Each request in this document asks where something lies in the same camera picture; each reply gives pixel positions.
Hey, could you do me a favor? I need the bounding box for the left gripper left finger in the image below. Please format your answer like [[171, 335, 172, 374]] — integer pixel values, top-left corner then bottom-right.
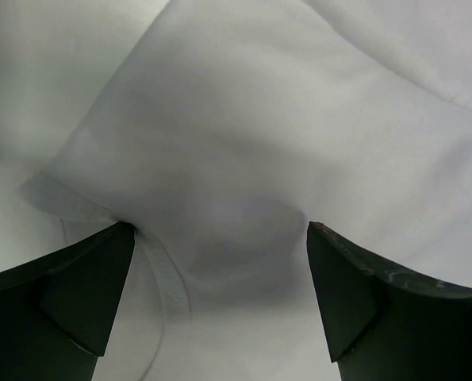
[[0, 222, 135, 381]]

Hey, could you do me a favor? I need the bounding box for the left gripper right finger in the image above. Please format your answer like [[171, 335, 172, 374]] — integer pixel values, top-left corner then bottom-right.
[[307, 222, 472, 381]]

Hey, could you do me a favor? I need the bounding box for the white t-shirt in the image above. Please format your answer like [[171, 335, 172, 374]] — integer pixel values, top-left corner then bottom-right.
[[0, 1, 472, 380]]

